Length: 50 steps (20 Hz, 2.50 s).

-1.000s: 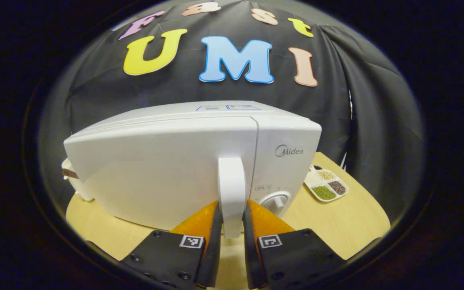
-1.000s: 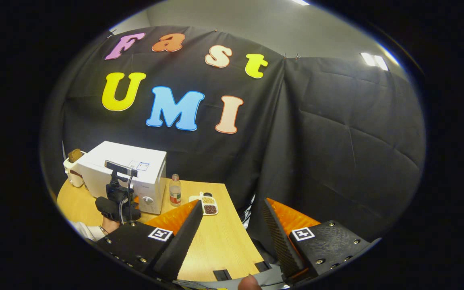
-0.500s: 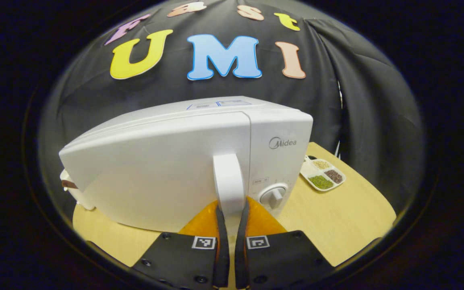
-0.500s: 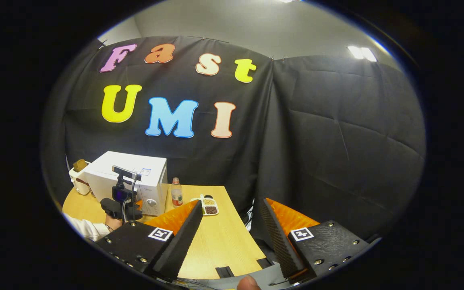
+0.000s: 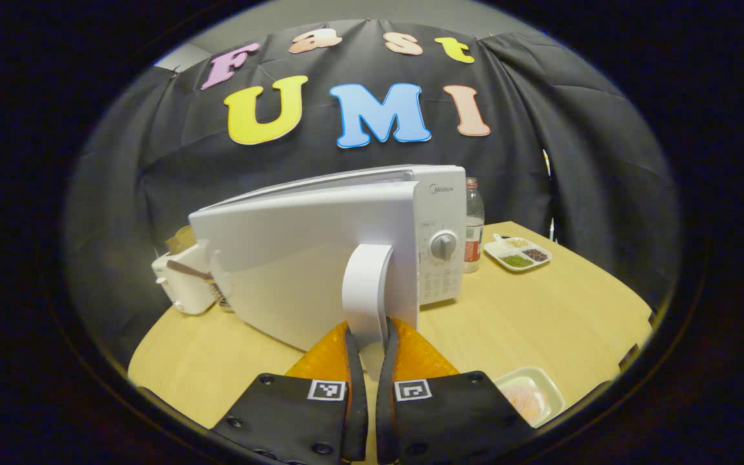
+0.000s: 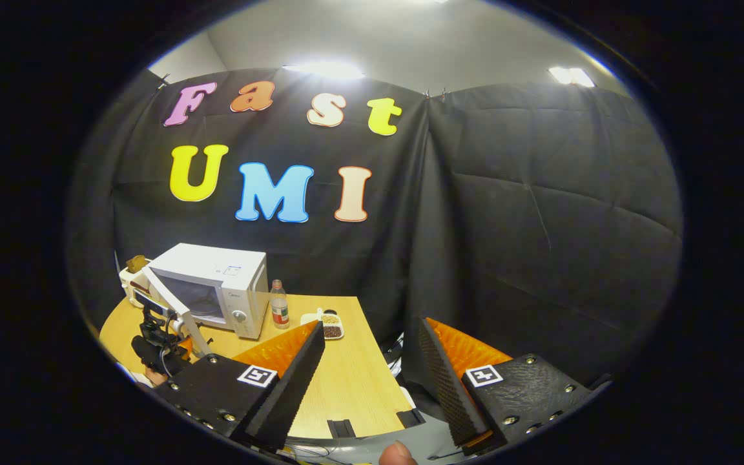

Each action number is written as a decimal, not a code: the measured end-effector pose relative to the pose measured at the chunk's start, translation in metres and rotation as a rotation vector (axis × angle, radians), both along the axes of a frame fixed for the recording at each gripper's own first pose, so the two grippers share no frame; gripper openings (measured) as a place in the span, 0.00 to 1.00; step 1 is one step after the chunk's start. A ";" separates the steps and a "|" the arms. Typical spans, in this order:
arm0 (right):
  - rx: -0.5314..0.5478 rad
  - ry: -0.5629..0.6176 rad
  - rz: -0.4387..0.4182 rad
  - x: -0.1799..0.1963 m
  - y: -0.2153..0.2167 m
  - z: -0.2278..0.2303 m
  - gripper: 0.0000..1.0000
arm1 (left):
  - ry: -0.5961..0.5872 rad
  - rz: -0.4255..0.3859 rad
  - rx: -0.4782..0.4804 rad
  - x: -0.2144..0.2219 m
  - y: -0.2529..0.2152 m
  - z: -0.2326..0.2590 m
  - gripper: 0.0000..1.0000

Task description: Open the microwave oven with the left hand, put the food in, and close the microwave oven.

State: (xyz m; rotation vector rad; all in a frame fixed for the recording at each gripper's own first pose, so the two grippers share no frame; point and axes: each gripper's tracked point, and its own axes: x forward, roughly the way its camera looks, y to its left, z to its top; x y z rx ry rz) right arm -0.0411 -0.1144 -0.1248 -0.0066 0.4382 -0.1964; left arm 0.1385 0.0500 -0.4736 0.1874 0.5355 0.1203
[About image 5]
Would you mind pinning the white microwave oven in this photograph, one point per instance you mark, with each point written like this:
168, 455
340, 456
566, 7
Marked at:
294, 258

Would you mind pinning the clear bottle with red label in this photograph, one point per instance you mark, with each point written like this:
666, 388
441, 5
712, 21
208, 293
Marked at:
473, 226

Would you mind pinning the brown bread slice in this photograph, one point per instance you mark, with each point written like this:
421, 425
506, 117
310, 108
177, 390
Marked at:
179, 240

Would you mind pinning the white divided snack plate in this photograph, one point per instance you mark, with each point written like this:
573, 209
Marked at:
517, 253

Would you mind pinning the small white food plate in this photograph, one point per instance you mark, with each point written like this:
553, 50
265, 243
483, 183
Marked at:
553, 394

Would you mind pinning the white toaster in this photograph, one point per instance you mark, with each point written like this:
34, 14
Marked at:
181, 290

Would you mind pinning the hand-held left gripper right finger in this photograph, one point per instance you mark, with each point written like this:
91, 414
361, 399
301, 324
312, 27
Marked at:
385, 420

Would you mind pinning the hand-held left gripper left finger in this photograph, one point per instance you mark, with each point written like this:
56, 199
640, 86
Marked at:
359, 420

